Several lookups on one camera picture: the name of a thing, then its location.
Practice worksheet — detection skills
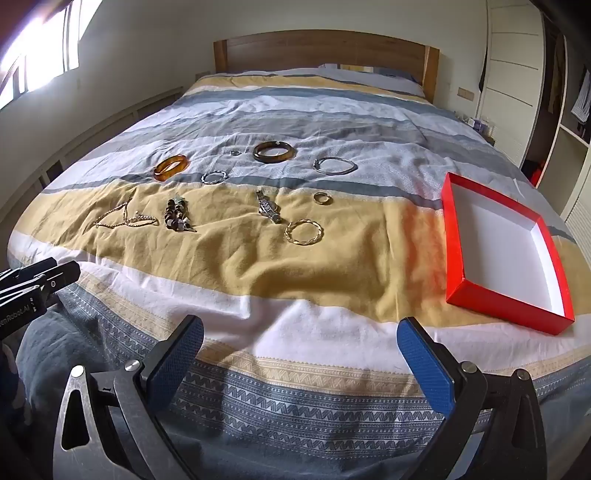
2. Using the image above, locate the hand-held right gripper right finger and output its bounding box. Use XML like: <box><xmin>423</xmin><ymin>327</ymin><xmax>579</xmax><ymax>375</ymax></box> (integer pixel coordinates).
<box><xmin>398</xmin><ymin>318</ymin><xmax>561</xmax><ymax>480</ymax></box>

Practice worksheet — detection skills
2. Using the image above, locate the twisted gold bangle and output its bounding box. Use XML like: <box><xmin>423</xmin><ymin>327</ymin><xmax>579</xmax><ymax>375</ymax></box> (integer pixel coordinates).
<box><xmin>285</xmin><ymin>219</ymin><xmax>324</xmax><ymax>245</ymax></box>

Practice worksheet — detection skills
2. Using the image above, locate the brown hanging garment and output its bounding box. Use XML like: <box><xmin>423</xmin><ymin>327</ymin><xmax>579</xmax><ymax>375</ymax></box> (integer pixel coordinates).
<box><xmin>547</xmin><ymin>28</ymin><xmax>568</xmax><ymax>112</ymax></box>

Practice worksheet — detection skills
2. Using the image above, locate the dark blue cloth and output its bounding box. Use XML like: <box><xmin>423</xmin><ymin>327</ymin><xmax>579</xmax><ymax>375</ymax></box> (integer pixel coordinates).
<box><xmin>11</xmin><ymin>310</ymin><xmax>116</xmax><ymax>462</ymax></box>

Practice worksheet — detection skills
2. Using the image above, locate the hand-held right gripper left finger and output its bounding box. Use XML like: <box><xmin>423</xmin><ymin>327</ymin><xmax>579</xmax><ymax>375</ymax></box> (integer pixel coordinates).
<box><xmin>52</xmin><ymin>315</ymin><xmax>205</xmax><ymax>480</ymax></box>

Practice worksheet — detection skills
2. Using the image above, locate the gold chain necklace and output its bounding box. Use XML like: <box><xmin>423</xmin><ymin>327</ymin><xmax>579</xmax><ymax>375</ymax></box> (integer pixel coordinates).
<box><xmin>93</xmin><ymin>198</ymin><xmax>159</xmax><ymax>230</ymax></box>

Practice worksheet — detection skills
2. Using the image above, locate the red cardboard box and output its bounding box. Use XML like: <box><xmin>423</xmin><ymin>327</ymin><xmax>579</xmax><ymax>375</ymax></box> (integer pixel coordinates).
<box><xmin>441</xmin><ymin>172</ymin><xmax>575</xmax><ymax>336</ymax></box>

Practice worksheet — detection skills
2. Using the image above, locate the thin silver bangle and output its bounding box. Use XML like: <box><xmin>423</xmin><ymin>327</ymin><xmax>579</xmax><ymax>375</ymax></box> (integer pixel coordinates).
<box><xmin>314</xmin><ymin>157</ymin><xmax>359</xmax><ymax>176</ymax></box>

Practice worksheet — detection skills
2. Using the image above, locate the window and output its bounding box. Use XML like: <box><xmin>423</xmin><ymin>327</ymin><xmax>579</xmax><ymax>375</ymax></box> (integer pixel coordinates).
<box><xmin>0</xmin><ymin>0</ymin><xmax>105</xmax><ymax>109</ymax></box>

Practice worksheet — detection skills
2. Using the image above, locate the wooden bed headboard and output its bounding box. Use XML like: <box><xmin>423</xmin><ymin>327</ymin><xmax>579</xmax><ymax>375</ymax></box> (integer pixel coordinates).
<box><xmin>213</xmin><ymin>30</ymin><xmax>440</xmax><ymax>104</ymax></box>

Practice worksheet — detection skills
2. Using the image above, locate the dark brown bangle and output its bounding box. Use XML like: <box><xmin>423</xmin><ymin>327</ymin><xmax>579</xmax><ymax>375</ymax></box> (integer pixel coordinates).
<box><xmin>252</xmin><ymin>141</ymin><xmax>296</xmax><ymax>164</ymax></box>

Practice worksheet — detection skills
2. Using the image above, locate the silver wristwatch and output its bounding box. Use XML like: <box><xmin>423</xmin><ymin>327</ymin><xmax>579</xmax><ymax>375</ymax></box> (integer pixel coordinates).
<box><xmin>256</xmin><ymin>189</ymin><xmax>281</xmax><ymax>225</ymax></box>

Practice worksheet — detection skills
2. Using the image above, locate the grey pillow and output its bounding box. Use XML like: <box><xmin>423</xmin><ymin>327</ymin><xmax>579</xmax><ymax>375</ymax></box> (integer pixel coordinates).
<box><xmin>318</xmin><ymin>64</ymin><xmax>423</xmax><ymax>88</ymax></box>

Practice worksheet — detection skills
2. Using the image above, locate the amber bangle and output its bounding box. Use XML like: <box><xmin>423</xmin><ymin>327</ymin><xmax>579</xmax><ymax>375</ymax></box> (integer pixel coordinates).
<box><xmin>154</xmin><ymin>155</ymin><xmax>190</xmax><ymax>182</ymax></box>

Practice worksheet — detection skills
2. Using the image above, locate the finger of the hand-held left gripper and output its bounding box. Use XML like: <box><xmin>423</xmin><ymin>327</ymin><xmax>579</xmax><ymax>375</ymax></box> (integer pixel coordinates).
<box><xmin>0</xmin><ymin>257</ymin><xmax>58</xmax><ymax>284</ymax></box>
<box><xmin>0</xmin><ymin>261</ymin><xmax>81</xmax><ymax>305</ymax></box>

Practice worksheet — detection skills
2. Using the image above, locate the brown beaded bracelet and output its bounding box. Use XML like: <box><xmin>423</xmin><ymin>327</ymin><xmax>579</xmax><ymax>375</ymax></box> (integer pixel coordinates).
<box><xmin>165</xmin><ymin>196</ymin><xmax>198</xmax><ymax>233</ymax></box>

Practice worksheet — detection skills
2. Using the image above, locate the striped hanging shirt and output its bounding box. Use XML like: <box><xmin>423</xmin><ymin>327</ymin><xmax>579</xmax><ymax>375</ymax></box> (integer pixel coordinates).
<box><xmin>570</xmin><ymin>69</ymin><xmax>591</xmax><ymax>123</ymax></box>

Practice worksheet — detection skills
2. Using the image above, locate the white wardrobe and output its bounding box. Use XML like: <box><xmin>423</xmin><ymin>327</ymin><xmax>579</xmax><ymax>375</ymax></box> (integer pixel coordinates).
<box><xmin>475</xmin><ymin>0</ymin><xmax>591</xmax><ymax>259</ymax></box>

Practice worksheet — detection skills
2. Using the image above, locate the striped duvet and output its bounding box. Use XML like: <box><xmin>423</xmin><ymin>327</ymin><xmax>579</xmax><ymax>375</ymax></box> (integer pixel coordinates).
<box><xmin>9</xmin><ymin>67</ymin><xmax>578</xmax><ymax>480</ymax></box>

